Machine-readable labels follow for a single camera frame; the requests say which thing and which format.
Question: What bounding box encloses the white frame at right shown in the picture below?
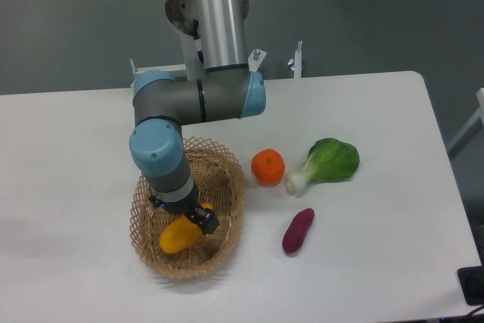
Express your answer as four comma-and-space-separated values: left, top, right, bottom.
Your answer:
446, 88, 483, 160

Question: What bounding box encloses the white metal base frame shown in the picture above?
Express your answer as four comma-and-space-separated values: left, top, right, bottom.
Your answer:
129, 40, 305, 79

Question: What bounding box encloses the black device at table edge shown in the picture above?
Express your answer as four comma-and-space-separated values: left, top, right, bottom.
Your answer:
457, 266, 483, 306

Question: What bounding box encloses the yellow mango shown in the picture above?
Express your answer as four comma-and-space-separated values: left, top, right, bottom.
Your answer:
159, 216, 206, 254

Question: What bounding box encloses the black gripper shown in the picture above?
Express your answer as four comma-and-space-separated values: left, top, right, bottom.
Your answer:
148, 194, 219, 234

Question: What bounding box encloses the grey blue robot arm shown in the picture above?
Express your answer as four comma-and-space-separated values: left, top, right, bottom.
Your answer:
129, 0, 266, 234

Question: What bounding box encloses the green bok choy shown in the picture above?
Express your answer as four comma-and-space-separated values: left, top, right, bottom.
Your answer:
284, 138, 360, 194

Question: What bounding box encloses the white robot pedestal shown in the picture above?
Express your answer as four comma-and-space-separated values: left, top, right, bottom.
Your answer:
165, 0, 249, 79

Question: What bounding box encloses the orange tangerine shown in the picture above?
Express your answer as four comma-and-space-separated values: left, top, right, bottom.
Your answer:
250, 148, 285, 187

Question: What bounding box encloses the black cable on pedestal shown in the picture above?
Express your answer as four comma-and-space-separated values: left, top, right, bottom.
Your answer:
191, 19, 207, 70

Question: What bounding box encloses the woven wicker basket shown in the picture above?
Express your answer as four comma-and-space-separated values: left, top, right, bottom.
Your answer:
129, 137, 245, 279

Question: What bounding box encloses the purple sweet potato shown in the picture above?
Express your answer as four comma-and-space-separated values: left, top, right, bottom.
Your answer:
281, 208, 315, 255

